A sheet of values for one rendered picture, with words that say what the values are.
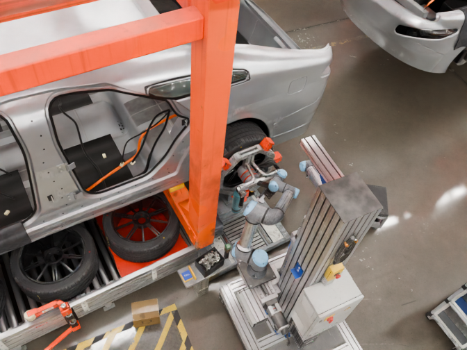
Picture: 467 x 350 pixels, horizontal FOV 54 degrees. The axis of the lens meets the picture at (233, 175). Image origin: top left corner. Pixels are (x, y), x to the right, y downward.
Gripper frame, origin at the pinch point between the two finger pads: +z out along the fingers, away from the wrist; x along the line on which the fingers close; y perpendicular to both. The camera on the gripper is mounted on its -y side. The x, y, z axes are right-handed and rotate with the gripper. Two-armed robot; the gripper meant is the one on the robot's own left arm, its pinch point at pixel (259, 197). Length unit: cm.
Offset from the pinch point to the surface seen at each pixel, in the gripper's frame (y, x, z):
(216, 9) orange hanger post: -57, -95, -153
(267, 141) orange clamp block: -26.2, 30.4, -24.5
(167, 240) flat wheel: -35, -40, 69
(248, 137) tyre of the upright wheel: -39, 22, -21
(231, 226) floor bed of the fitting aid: -8, 40, 91
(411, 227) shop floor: 130, 150, 27
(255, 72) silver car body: -61, 19, -73
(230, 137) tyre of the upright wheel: -50, 14, -15
